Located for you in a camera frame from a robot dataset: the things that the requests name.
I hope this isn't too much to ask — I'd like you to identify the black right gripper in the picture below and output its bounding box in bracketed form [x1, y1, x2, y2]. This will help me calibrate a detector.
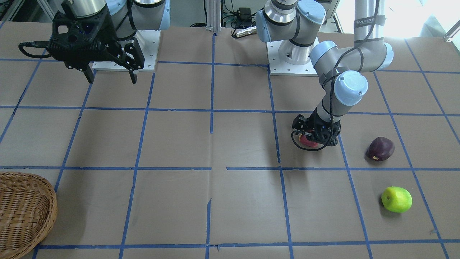
[47, 4, 144, 84]

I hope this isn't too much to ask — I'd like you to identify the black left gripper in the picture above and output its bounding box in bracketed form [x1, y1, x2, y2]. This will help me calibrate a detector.
[292, 114, 341, 146]

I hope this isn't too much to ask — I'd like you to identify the red apple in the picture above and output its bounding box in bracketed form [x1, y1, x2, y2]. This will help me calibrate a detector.
[298, 134, 319, 149]

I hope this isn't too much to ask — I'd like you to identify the dark purple apple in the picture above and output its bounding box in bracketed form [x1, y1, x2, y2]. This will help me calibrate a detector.
[365, 137, 395, 162]

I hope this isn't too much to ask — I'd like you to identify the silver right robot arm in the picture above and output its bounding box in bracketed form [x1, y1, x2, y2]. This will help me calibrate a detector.
[46, 0, 170, 83]

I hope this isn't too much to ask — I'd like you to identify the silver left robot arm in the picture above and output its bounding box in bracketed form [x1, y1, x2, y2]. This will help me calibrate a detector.
[255, 0, 394, 151]

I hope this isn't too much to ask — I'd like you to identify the woven wicker basket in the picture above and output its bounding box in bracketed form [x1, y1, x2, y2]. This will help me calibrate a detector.
[0, 172, 58, 259]

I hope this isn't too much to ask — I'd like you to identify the green apple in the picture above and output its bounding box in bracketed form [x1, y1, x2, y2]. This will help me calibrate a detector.
[381, 186, 413, 213]

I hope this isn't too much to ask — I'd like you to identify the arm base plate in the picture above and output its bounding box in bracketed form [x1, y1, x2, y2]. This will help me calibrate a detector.
[92, 31, 161, 72]
[266, 38, 319, 77]

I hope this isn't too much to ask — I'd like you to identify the black camera cable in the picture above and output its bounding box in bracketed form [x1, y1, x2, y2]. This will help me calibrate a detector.
[18, 41, 54, 59]

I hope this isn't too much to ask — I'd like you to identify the aluminium frame post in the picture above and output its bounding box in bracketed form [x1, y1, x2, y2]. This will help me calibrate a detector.
[204, 0, 222, 35]

